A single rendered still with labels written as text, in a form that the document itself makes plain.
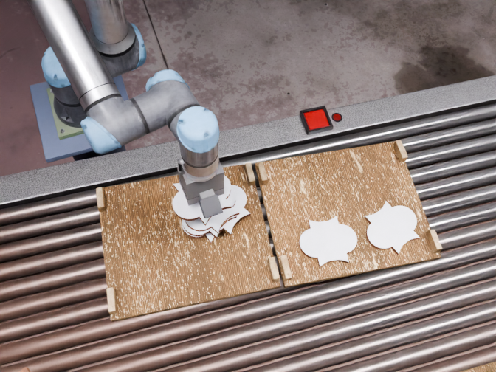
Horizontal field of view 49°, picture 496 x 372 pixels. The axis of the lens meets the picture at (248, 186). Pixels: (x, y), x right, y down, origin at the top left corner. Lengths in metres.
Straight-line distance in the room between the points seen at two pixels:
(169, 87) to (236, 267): 0.51
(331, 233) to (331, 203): 0.09
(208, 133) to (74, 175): 0.62
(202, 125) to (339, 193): 0.58
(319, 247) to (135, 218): 0.47
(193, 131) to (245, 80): 1.84
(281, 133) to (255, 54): 1.40
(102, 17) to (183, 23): 1.71
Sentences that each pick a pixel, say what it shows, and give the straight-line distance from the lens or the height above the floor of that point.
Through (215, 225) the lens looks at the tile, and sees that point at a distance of 1.34.
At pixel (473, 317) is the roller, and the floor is 0.92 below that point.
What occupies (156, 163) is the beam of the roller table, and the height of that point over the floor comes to 0.92.
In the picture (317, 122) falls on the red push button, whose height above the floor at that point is 0.93.
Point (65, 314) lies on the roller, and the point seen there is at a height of 0.92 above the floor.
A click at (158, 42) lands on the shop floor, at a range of 2.99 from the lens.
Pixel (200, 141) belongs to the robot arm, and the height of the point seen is 1.38.
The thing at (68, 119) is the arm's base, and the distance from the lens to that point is 1.65.
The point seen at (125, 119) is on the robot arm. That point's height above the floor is 1.37.
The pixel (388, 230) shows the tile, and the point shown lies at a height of 0.95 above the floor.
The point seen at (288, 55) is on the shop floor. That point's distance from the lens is 2.94.
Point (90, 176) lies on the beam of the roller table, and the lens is 1.52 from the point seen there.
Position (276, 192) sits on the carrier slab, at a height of 0.94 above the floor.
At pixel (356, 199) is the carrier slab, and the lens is 1.48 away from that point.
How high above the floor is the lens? 2.23
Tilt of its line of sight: 63 degrees down
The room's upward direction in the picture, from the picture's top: 6 degrees clockwise
